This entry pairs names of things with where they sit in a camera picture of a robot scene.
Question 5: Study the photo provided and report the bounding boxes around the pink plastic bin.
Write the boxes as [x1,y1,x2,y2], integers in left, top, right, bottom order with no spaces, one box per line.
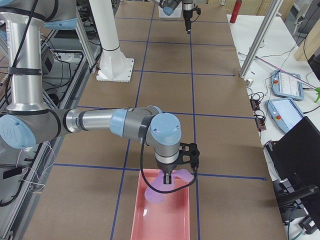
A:
[130,174,190,240]

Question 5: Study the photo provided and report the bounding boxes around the aluminium frame post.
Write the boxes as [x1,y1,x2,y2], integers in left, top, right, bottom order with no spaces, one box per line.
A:
[239,0,283,79]

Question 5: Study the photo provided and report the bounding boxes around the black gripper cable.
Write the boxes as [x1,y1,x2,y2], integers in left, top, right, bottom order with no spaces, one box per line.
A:
[190,9,202,24]
[139,136,199,194]

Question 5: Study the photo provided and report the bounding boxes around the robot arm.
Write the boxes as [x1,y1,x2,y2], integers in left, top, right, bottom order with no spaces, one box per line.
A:
[0,0,182,190]
[151,0,197,35]

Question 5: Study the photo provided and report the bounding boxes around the white translucent bin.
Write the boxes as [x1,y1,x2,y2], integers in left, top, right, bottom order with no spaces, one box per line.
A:
[158,4,182,18]

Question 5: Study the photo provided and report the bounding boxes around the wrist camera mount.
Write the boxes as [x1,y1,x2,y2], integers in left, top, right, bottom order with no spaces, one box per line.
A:
[178,142,200,170]
[192,6,202,16]

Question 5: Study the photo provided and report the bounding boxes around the teach pendant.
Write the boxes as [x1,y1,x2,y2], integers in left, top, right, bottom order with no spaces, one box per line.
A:
[270,70,304,101]
[265,97,305,133]

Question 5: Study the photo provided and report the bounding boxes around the near teach pendant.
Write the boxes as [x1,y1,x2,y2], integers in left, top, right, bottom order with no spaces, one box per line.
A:
[265,97,305,133]

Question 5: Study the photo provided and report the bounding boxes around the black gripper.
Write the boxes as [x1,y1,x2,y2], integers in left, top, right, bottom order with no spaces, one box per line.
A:
[182,9,193,34]
[156,160,183,185]

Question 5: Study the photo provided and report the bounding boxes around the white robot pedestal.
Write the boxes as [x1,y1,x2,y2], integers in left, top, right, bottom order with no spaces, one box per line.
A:
[89,0,135,83]

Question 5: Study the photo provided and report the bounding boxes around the red bottle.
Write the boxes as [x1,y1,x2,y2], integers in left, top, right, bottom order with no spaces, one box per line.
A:
[229,0,243,24]

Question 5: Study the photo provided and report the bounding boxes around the far teach pendant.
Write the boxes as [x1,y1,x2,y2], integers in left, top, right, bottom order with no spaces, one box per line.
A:
[270,70,304,101]

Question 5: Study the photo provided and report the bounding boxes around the grabber stick green tip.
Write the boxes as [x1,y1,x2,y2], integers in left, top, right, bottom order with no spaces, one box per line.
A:
[255,56,320,103]

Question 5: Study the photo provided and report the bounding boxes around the purple grey cloth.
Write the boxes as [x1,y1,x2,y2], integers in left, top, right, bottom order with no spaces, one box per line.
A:
[144,169,193,204]

